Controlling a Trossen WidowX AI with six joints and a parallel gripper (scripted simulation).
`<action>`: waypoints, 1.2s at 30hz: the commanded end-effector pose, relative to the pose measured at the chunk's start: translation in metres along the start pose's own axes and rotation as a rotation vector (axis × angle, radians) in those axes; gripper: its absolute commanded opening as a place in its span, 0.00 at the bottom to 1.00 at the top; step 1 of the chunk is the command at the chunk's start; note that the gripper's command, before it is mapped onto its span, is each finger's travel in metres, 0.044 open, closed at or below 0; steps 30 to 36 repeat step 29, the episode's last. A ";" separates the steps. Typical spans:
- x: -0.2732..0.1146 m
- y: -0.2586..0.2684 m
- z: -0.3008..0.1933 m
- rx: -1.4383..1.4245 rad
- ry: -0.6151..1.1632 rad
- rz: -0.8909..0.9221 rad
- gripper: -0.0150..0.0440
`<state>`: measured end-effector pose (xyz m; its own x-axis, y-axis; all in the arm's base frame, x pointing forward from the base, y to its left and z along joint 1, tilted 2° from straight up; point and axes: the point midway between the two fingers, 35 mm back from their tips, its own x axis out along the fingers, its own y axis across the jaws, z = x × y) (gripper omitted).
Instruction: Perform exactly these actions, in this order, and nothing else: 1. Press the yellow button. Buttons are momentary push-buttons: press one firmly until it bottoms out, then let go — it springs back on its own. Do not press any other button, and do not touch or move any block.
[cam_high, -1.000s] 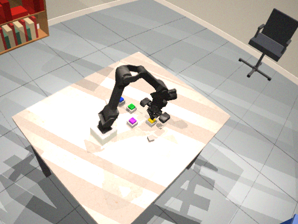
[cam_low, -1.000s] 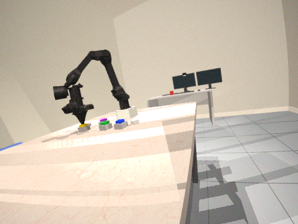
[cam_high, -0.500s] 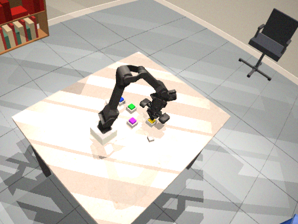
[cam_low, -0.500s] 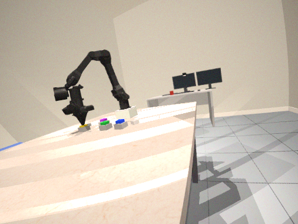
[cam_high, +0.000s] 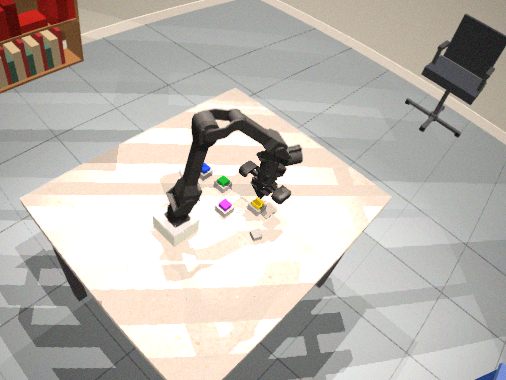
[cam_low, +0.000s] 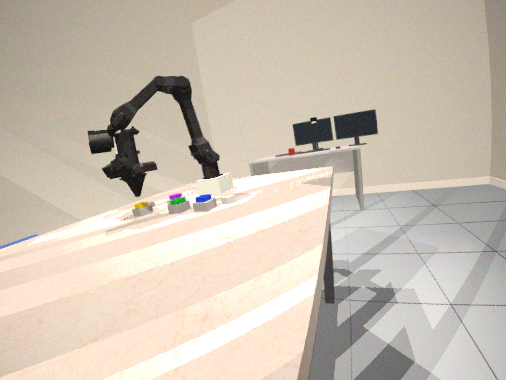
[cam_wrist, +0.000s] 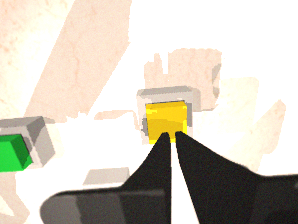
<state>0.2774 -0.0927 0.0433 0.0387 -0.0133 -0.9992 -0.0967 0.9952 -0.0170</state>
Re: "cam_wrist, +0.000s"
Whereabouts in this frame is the purple button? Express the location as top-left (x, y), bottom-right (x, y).
top-left (82, 167), bottom-right (130, 189)

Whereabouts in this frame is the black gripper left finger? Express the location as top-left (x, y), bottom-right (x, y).
top-left (38, 132), bottom-right (172, 224)

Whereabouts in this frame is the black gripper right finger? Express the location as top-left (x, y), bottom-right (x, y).
top-left (175, 131), bottom-right (298, 224)

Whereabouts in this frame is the yellow button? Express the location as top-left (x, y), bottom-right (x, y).
top-left (136, 85), bottom-right (193, 145)

